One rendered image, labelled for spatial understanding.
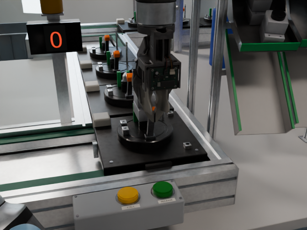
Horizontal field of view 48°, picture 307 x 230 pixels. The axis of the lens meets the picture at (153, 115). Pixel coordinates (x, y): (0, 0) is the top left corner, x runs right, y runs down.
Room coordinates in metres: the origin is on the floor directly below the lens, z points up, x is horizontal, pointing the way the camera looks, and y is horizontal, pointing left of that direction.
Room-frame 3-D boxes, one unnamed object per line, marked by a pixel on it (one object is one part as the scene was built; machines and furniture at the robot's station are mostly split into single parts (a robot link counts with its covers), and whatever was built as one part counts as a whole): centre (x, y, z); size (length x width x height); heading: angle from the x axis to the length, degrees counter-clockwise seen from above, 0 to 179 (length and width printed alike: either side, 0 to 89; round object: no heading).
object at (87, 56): (1.49, 0.21, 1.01); 0.24 x 0.24 x 0.13; 15
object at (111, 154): (0.77, 0.02, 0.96); 0.24 x 0.24 x 0.02; 15
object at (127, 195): (0.54, 0.05, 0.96); 0.04 x 0.04 x 0.02
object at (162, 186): (0.56, -0.02, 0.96); 0.04 x 0.04 x 0.02
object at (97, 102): (1.01, 0.09, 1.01); 0.24 x 0.24 x 0.13; 15
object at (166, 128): (0.77, 0.02, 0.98); 0.14 x 0.14 x 0.02
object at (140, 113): (0.78, 0.02, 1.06); 0.08 x 0.04 x 0.07; 15
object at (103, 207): (0.54, 0.05, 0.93); 0.21 x 0.07 x 0.06; 105
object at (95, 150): (0.74, 0.14, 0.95); 0.01 x 0.01 x 0.04; 15
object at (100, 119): (0.84, 0.14, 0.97); 0.05 x 0.05 x 0.04; 15
